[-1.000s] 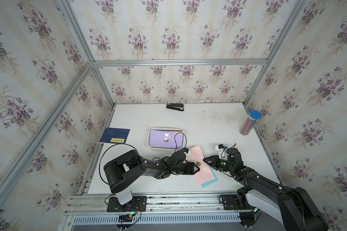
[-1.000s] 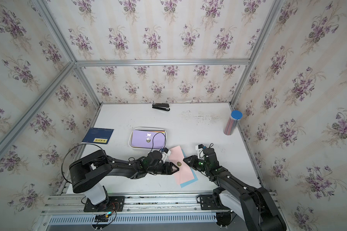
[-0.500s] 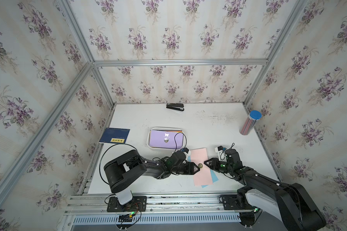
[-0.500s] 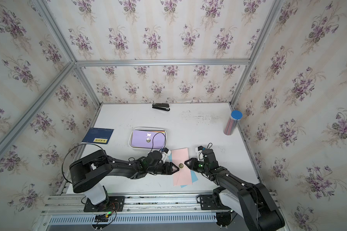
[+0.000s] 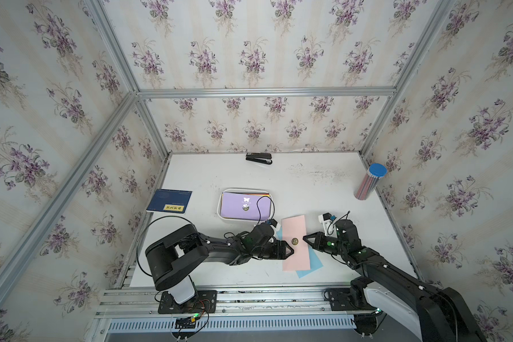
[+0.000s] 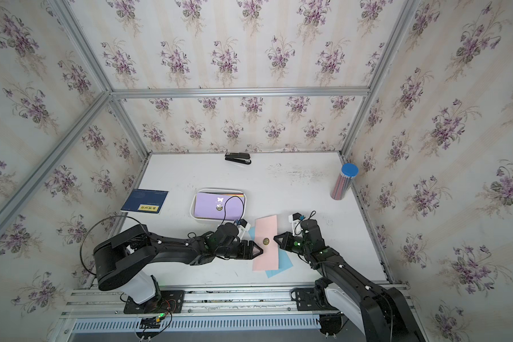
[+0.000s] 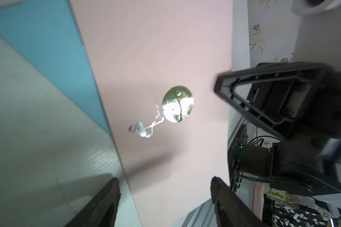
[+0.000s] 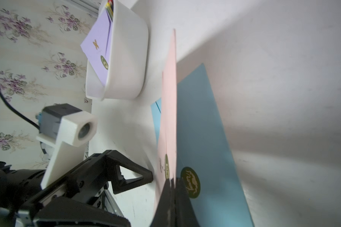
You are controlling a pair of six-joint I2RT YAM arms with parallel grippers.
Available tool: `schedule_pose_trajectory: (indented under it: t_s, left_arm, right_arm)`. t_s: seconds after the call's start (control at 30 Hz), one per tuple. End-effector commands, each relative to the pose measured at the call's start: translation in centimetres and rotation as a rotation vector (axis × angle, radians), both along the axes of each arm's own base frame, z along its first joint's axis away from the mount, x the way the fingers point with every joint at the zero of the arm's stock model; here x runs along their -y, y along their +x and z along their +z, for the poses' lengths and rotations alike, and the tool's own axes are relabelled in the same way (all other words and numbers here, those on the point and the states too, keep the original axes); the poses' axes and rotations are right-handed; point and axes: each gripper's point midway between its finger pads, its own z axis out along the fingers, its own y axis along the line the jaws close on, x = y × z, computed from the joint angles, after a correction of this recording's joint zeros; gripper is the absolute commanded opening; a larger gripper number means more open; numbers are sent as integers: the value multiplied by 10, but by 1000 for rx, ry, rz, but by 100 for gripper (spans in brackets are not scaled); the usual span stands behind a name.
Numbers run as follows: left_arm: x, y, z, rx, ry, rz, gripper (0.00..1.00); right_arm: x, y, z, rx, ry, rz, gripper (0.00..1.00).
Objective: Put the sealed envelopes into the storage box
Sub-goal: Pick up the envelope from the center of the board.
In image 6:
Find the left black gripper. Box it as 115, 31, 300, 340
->
215, 241, 266, 263

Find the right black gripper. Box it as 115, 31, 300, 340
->
272, 231, 312, 256

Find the pink envelope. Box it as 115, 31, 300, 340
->
252, 215, 279, 272

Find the light blue envelope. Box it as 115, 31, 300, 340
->
254, 239, 293, 279

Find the white rectangular storage tray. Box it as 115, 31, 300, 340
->
190, 187, 247, 223

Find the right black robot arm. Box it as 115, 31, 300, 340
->
274, 219, 426, 341

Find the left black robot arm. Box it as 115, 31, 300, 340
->
93, 222, 264, 305

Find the black stapler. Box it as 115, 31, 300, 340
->
225, 152, 252, 165

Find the blue-lidded pencil tube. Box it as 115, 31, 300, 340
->
331, 163, 359, 200

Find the dark blue booklet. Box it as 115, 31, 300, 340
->
121, 189, 168, 214

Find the small circuit board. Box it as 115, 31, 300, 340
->
139, 318, 162, 330

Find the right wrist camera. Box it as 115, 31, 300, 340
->
289, 213, 305, 224

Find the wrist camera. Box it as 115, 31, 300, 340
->
235, 219, 252, 235
289, 213, 305, 224

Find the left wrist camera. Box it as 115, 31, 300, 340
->
235, 219, 252, 235

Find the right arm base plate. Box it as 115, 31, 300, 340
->
289, 287, 338, 312

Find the aluminium mounting rail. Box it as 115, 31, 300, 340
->
48, 284, 361, 341

